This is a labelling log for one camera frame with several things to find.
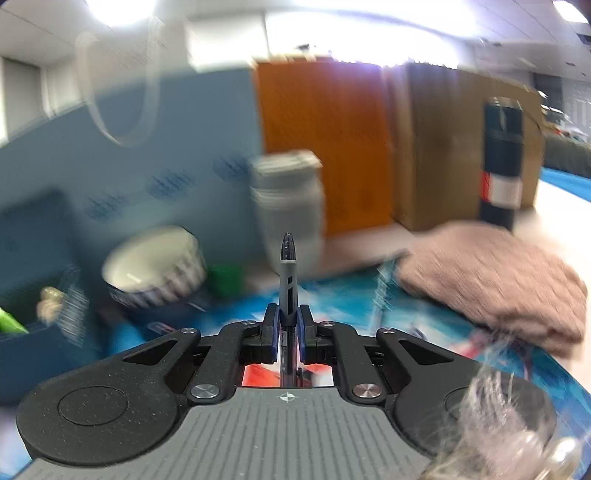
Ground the dark blue grey pen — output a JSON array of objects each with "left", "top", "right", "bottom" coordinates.
[{"left": 280, "top": 233, "right": 297, "bottom": 388}]

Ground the small green object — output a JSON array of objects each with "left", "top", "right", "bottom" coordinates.
[{"left": 207, "top": 265, "right": 245, "bottom": 300}]

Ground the colourful anime table mat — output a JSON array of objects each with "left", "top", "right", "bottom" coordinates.
[{"left": 110, "top": 262, "right": 591, "bottom": 480}]

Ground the white bowl with blue pattern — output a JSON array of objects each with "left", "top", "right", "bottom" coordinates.
[{"left": 101, "top": 226, "right": 207, "bottom": 309}]

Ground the grey lidded jar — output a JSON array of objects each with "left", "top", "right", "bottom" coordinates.
[{"left": 249, "top": 150, "right": 325, "bottom": 277}]

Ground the pink knitted cushion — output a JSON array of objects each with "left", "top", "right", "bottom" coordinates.
[{"left": 396, "top": 221, "right": 588, "bottom": 354}]

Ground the white fluffy pearl charm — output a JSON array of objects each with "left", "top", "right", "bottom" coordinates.
[{"left": 421, "top": 335, "right": 583, "bottom": 479}]

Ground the beige round knob object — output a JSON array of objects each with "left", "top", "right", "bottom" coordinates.
[{"left": 36, "top": 286, "right": 65, "bottom": 325}]

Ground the large blue cardboard box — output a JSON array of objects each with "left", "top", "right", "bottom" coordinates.
[{"left": 1, "top": 68, "right": 263, "bottom": 297}]

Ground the blue plastic storage crate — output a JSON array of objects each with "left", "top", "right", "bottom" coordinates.
[{"left": 1, "top": 190, "right": 106, "bottom": 405}]

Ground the orange perforated panel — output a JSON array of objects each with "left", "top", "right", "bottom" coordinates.
[{"left": 256, "top": 60, "right": 394, "bottom": 236}]

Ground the dark blue thermos bottle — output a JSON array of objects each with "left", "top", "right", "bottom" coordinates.
[{"left": 479, "top": 97, "right": 524, "bottom": 231}]

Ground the white paper gift bag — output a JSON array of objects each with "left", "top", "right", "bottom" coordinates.
[{"left": 75, "top": 16, "right": 164, "bottom": 148}]

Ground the green lotion bottle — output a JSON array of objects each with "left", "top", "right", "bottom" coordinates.
[{"left": 0, "top": 309, "right": 28, "bottom": 334}]

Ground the brown cardboard box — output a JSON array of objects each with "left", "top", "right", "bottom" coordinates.
[{"left": 385, "top": 63, "right": 544, "bottom": 231}]

